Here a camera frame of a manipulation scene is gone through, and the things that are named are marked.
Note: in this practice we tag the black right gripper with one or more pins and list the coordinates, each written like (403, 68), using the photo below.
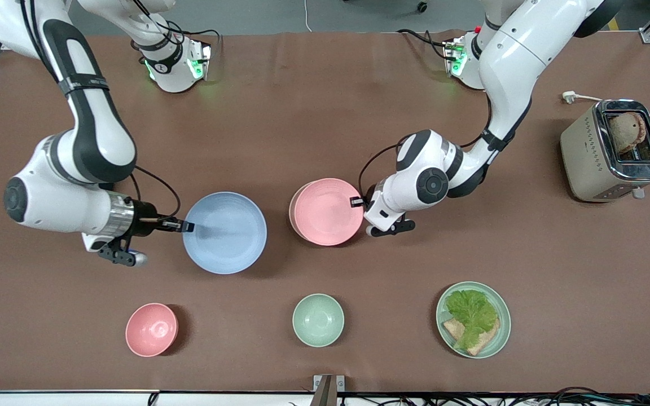
(144, 223)

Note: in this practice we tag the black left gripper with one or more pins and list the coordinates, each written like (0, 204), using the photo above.
(357, 202)

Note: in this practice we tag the pink plate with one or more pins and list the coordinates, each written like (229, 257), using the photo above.
(328, 213)

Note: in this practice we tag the blue plate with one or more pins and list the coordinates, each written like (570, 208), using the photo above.
(226, 234)

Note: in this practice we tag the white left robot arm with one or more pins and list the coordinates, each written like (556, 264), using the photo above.
(517, 56)

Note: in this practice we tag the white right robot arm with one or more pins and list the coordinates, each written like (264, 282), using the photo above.
(48, 203)

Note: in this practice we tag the beige plate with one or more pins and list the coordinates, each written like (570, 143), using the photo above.
(291, 210)

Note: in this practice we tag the brown table cover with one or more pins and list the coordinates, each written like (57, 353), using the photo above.
(359, 113)

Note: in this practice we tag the pink bowl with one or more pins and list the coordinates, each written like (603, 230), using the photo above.
(151, 330)

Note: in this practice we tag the green bowl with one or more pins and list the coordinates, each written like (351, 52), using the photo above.
(318, 320)

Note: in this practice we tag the green lettuce leaf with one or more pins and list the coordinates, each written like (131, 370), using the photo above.
(471, 313)

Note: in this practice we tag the connector box with green light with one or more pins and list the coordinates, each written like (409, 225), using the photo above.
(453, 56)
(200, 59)

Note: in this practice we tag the green plate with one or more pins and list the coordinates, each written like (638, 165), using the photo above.
(503, 316)

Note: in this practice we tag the brown bread slice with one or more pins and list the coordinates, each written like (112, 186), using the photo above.
(486, 341)

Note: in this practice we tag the black chair caster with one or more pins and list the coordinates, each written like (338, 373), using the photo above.
(421, 7)

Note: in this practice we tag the beige chrome toaster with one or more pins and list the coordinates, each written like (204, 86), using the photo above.
(582, 152)

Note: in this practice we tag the white power plug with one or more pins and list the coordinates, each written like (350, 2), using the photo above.
(569, 97)

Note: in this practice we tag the toast slice in toaster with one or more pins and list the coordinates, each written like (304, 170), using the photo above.
(627, 129)

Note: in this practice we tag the grey metal table bracket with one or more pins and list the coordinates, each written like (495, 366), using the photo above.
(328, 389)

